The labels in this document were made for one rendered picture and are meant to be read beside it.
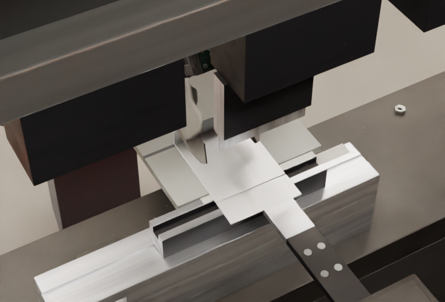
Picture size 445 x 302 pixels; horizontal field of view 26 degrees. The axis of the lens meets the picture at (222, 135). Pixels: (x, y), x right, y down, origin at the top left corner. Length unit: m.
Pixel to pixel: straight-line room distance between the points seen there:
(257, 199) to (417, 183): 0.28
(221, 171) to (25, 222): 1.33
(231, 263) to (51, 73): 0.62
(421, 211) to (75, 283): 0.44
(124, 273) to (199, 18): 0.56
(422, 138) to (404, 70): 1.43
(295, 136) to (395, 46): 1.71
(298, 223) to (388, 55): 1.78
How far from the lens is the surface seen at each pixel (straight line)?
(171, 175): 1.04
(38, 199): 2.37
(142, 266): 1.00
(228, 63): 0.86
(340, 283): 0.95
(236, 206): 1.00
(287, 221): 0.99
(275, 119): 0.95
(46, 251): 1.15
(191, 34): 0.48
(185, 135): 1.01
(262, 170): 1.04
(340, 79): 2.65
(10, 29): 0.46
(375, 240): 1.15
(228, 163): 1.04
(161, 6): 0.47
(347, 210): 1.10
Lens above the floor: 1.77
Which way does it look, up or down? 46 degrees down
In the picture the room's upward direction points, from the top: straight up
